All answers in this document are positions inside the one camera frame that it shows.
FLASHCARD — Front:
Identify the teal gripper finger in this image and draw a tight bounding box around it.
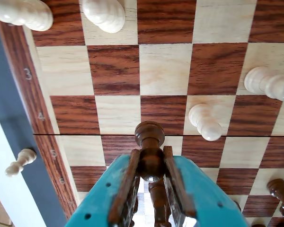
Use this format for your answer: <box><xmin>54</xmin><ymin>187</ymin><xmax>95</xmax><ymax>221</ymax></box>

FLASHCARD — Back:
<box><xmin>65</xmin><ymin>148</ymin><xmax>141</xmax><ymax>227</ymax></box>
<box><xmin>162</xmin><ymin>146</ymin><xmax>249</xmax><ymax>227</ymax></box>

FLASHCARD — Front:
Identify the dark wooden pawn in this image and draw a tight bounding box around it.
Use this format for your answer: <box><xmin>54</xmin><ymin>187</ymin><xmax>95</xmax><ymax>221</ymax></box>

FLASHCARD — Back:
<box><xmin>134</xmin><ymin>121</ymin><xmax>166</xmax><ymax>183</ymax></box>
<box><xmin>266</xmin><ymin>178</ymin><xmax>284</xmax><ymax>220</ymax></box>

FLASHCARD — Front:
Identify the white wooden pawn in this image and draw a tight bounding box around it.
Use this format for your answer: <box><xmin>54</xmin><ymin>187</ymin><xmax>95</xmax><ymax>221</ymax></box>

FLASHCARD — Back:
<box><xmin>79</xmin><ymin>0</ymin><xmax>126</xmax><ymax>34</ymax></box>
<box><xmin>188</xmin><ymin>103</ymin><xmax>223</xmax><ymax>142</ymax></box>
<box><xmin>0</xmin><ymin>0</ymin><xmax>54</xmax><ymax>32</ymax></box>
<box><xmin>4</xmin><ymin>148</ymin><xmax>38</xmax><ymax>178</ymax></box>
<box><xmin>243</xmin><ymin>66</ymin><xmax>284</xmax><ymax>102</ymax></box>

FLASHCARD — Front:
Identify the wooden chessboard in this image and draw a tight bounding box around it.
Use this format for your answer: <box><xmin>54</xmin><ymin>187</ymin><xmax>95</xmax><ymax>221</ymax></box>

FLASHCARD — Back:
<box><xmin>0</xmin><ymin>0</ymin><xmax>284</xmax><ymax>227</ymax></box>

